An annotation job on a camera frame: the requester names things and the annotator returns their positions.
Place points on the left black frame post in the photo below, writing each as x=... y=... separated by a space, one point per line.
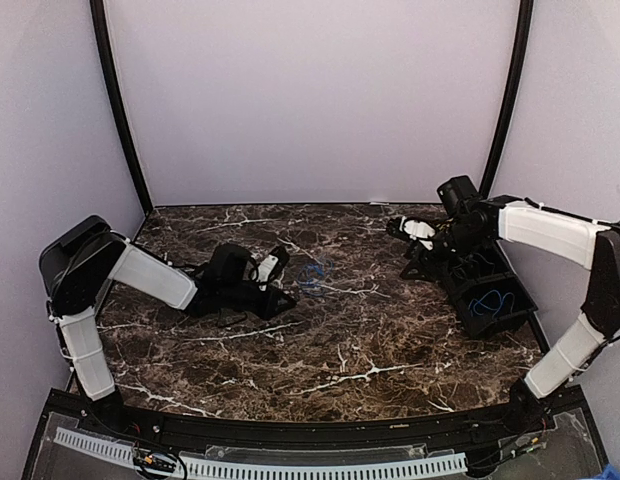
x=116 y=101

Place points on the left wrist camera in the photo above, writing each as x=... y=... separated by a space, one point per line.
x=269 y=268

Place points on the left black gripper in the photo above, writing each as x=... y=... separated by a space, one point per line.
x=270 y=309

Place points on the blue object at corner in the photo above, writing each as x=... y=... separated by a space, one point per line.
x=610 y=473

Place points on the right black frame post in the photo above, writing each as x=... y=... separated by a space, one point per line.
x=517 y=60

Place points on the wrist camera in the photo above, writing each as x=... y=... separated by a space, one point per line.
x=269 y=268
x=417 y=233

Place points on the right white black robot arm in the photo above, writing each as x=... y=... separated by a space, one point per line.
x=547 y=248

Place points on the white slotted cable duct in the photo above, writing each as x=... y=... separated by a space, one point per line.
x=225 y=463

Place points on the black front rail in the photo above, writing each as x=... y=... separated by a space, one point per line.
x=474 y=429

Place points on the black frame post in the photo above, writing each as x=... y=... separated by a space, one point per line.
x=517 y=60
x=116 y=101

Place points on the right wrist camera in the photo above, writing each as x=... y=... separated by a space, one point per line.
x=417 y=233

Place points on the black three-compartment bin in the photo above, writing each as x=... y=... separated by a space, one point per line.
x=486 y=293

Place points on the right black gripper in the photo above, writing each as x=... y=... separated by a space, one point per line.
x=423 y=254

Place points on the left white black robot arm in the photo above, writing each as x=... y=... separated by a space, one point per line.
x=90 y=258

